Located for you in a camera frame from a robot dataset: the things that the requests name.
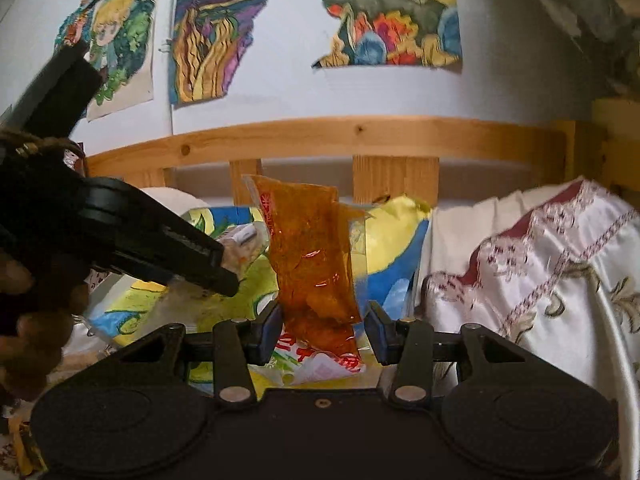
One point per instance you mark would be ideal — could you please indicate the white wall pipe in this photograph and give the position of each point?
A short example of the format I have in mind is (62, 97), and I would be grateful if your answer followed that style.
(171, 63)

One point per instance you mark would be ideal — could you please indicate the colourful swirl painting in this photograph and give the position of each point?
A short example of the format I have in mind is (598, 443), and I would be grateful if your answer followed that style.
(211, 37)

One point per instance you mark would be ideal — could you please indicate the clear brown pastry packet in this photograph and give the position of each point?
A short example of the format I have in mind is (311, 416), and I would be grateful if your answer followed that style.
(243, 245)

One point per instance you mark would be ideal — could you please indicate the white pink snack bag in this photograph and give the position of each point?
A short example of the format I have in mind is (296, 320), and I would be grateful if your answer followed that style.
(293, 362)

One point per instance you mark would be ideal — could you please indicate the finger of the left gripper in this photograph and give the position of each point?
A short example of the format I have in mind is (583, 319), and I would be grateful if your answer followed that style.
(131, 233)

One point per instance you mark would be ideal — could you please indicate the cartoon boy poster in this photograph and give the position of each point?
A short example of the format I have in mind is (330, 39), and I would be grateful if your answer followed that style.
(121, 50)

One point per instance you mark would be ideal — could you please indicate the orange sauce packet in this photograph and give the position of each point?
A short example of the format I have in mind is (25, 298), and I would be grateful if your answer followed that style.
(311, 252)

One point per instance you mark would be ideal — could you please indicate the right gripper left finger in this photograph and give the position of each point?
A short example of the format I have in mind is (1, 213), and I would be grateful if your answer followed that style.
(238, 343)

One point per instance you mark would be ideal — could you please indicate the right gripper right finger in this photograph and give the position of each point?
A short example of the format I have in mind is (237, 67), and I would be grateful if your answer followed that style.
(405, 351)

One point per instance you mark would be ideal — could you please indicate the landscape painting torn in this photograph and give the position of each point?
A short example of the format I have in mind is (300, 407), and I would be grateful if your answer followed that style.
(393, 32)

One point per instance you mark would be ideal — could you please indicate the person's left hand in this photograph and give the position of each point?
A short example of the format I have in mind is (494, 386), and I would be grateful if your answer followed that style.
(33, 335)

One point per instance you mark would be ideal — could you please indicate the cream pillow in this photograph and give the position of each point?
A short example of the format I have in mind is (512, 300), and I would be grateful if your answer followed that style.
(177, 201)

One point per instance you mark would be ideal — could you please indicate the floral curtain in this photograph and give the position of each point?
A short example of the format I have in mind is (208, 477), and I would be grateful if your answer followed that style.
(608, 32)

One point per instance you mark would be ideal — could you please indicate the dinosaur drawing tray liner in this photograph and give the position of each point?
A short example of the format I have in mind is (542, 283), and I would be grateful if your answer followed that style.
(385, 253)

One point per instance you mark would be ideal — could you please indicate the floral satin bed cover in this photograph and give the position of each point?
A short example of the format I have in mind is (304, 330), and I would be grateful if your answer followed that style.
(555, 270)

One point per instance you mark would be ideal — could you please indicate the grey metal tray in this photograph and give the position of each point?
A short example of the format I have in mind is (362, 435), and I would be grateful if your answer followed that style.
(102, 296)

